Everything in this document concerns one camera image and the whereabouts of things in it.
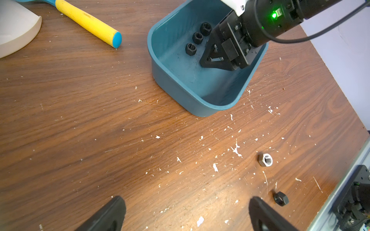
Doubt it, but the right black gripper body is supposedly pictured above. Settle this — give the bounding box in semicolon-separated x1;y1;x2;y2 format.
219;11;267;69

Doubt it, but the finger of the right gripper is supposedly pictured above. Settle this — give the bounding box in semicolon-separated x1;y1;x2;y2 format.
199;27;236;71

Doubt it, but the pink plastic dustpan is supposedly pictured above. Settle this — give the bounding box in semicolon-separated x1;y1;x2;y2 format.
1;1;42;58

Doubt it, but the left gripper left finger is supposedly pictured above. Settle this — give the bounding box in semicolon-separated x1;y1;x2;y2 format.
76;196;126;231

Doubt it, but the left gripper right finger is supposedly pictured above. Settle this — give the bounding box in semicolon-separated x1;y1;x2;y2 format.
249;196;298;231

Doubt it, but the black nut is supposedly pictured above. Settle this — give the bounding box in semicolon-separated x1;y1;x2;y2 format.
199;22;212;37
192;32;204;45
185;43;197;56

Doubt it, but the aluminium front rail frame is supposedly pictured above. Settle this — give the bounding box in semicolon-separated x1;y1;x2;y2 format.
308;139;370;231

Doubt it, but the teal plastic storage box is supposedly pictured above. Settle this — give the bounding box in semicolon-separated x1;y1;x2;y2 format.
147;1;268;117

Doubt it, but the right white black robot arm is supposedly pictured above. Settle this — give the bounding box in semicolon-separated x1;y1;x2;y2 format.
200;0;338;71

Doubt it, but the black nut lowest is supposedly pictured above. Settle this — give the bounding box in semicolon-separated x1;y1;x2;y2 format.
273;192;289;207

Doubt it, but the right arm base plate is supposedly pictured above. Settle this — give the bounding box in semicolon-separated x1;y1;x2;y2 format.
332;165;370;231

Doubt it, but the silver nut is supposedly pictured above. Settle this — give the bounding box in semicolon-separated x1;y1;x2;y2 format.
258;154;273;167

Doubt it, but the blue yellow toy rake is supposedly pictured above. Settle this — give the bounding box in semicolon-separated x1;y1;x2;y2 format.
16;0;122;49

